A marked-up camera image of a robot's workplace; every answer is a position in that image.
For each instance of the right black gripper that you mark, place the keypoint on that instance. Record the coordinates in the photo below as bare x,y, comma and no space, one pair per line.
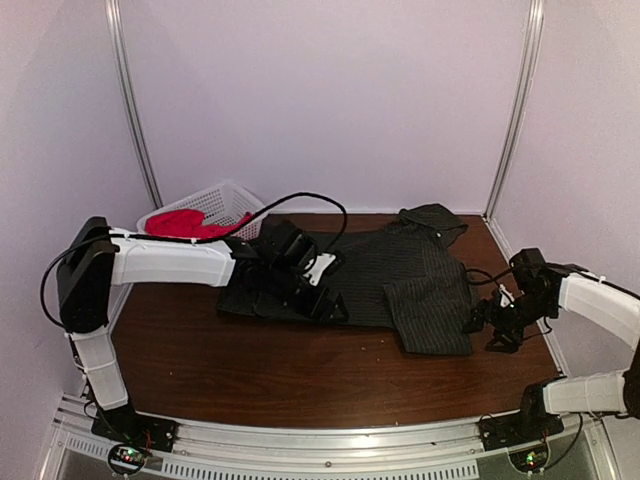
487,312

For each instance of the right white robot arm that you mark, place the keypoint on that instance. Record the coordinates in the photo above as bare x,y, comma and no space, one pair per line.
613,308

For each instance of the black pinstriped shirt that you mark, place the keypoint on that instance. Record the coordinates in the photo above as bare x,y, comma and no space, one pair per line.
403,277

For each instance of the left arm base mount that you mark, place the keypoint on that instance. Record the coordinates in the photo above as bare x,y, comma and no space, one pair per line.
136,436

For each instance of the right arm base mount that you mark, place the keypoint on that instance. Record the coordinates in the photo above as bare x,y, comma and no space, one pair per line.
526,435

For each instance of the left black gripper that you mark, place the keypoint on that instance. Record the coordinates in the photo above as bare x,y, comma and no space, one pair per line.
310,308

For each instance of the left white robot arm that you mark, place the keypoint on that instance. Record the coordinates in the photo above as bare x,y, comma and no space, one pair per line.
102,257

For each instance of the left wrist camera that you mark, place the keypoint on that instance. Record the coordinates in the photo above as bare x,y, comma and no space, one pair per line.
292,250

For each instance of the left aluminium corner post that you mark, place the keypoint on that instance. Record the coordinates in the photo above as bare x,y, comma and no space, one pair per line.
132,114

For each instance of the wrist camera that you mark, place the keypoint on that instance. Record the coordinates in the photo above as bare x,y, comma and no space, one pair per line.
526,268
292,250

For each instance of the aluminium corner post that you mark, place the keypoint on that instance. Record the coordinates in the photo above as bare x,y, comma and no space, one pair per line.
132,114
530,54

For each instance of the right aluminium corner post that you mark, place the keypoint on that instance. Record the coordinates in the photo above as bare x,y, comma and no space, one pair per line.
530,54

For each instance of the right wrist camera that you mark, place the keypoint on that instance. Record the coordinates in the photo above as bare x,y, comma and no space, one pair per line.
526,268

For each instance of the red garment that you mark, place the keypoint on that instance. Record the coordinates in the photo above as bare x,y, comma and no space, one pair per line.
189,223

